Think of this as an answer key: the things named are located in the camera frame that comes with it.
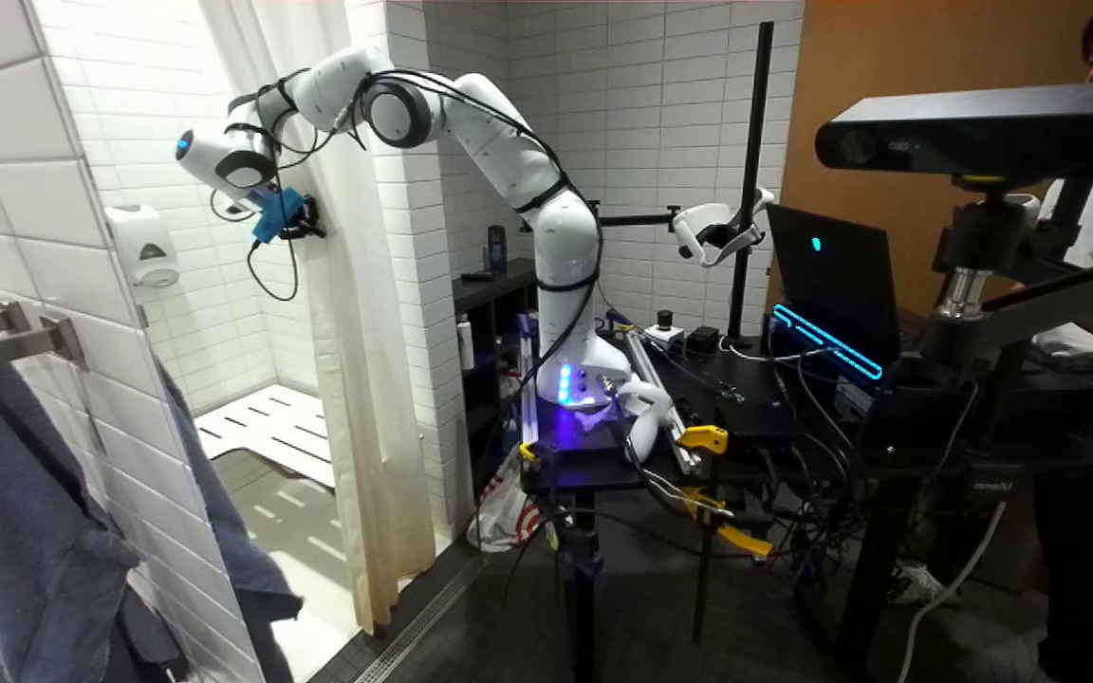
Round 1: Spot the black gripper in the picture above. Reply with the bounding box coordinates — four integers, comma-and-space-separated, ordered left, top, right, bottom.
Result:
280, 195, 328, 238

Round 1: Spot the white shower curtain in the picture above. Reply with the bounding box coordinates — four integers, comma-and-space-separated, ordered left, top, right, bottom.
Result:
196, 0, 473, 638

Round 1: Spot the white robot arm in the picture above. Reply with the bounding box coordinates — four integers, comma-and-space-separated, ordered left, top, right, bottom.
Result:
175, 51, 634, 410

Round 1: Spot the white shower seat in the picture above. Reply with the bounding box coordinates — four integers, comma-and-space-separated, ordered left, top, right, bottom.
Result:
192, 383, 335, 484

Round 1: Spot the white soap dispenser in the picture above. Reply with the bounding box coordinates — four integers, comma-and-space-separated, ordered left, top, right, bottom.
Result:
106, 205, 180, 287

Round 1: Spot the black shelf unit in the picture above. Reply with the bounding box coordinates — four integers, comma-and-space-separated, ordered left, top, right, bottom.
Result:
455, 258, 536, 488

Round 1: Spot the metal towel hook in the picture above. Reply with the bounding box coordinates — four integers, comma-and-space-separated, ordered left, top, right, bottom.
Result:
0, 301, 86, 367

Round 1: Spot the white plastic bag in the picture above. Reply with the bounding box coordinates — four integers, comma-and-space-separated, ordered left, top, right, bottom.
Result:
468, 452, 544, 553

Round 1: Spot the blue hanging towel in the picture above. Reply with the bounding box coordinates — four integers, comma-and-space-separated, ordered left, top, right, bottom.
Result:
0, 307, 309, 683

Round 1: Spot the yellow clamp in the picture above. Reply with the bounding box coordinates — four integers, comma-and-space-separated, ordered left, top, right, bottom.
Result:
677, 426, 729, 454

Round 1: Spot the black vertical pole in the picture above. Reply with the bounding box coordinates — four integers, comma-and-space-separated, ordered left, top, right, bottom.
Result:
725, 20, 773, 343

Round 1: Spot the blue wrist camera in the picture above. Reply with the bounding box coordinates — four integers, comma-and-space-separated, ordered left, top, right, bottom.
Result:
252, 191, 302, 244

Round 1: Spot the black camera cable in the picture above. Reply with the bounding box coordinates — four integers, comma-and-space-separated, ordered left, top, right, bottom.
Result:
206, 186, 312, 307

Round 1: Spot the white camera on pole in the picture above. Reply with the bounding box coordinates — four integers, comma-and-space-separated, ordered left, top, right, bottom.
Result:
673, 191, 773, 268

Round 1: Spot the black camera on stand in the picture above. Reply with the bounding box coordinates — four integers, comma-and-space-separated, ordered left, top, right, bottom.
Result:
816, 85, 1093, 177

